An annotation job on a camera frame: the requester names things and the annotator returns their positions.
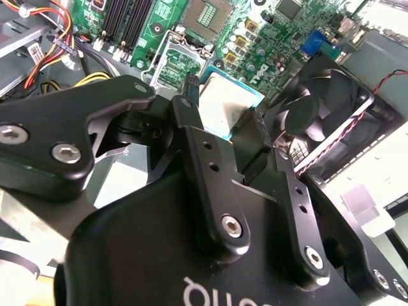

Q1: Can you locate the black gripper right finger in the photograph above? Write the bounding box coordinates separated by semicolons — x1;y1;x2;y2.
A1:
231;107;408;306

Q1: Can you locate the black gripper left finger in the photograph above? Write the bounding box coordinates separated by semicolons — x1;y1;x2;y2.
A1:
0;72;252;264

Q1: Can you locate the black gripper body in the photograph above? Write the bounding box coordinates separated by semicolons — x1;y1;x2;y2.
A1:
53;171;366;306

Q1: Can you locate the metal socket cover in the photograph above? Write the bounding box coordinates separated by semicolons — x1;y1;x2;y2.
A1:
149;30;214;94

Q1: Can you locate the silver CPU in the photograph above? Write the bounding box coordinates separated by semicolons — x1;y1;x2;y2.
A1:
198;65;266;142

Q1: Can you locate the metal locking lever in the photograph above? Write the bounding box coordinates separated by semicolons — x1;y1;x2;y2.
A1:
173;27;214;54

